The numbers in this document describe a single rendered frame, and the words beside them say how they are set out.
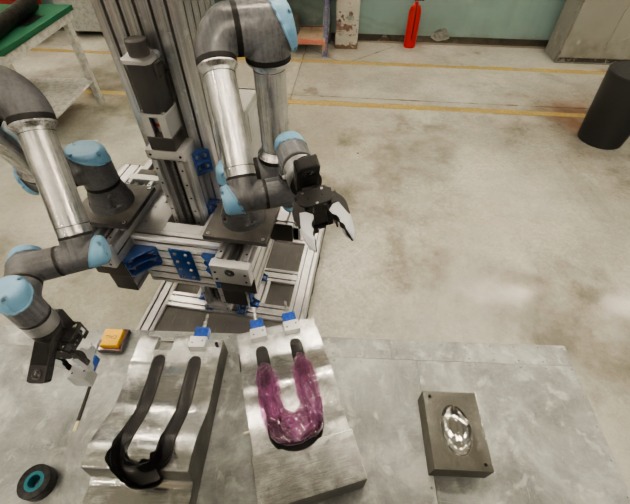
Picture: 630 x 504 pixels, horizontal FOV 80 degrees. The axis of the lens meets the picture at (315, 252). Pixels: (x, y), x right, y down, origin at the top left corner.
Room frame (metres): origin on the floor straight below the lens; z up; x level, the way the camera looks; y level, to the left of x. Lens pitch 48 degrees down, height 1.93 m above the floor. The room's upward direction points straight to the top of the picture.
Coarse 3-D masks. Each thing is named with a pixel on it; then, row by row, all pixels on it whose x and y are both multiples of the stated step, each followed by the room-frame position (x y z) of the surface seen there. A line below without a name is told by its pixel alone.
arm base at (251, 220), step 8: (224, 216) 0.94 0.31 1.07; (232, 216) 0.91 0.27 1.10; (240, 216) 0.91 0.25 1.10; (248, 216) 0.92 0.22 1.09; (256, 216) 0.93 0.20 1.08; (264, 216) 0.96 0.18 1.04; (224, 224) 0.92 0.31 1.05; (232, 224) 0.90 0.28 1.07; (240, 224) 0.90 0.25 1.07; (248, 224) 0.90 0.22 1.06; (256, 224) 0.91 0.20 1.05
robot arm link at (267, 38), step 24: (240, 0) 0.99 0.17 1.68; (264, 0) 1.00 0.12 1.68; (240, 24) 0.94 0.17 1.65; (264, 24) 0.95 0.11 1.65; (288, 24) 0.97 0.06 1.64; (240, 48) 0.94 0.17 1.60; (264, 48) 0.95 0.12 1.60; (288, 48) 0.98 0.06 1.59; (264, 72) 0.96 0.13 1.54; (264, 96) 0.97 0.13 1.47; (264, 120) 0.97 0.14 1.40; (288, 120) 1.01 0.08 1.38; (264, 144) 0.98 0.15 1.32; (264, 168) 0.96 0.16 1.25
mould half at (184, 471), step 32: (160, 352) 0.53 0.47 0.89; (192, 352) 0.53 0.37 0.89; (224, 352) 0.55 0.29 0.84; (128, 384) 0.43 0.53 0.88; (160, 384) 0.43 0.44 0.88; (128, 416) 0.34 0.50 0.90; (160, 416) 0.34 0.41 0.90; (192, 416) 0.34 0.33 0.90; (96, 448) 0.25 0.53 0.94; (128, 448) 0.25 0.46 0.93; (192, 448) 0.25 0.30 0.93; (96, 480) 0.20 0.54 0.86; (192, 480) 0.19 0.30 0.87
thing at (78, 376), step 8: (96, 344) 0.53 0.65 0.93; (96, 360) 0.48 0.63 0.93; (72, 368) 0.45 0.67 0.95; (80, 368) 0.45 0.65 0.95; (72, 376) 0.42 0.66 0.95; (80, 376) 0.42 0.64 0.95; (88, 376) 0.43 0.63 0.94; (96, 376) 0.45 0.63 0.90; (80, 384) 0.42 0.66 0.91; (88, 384) 0.42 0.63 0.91
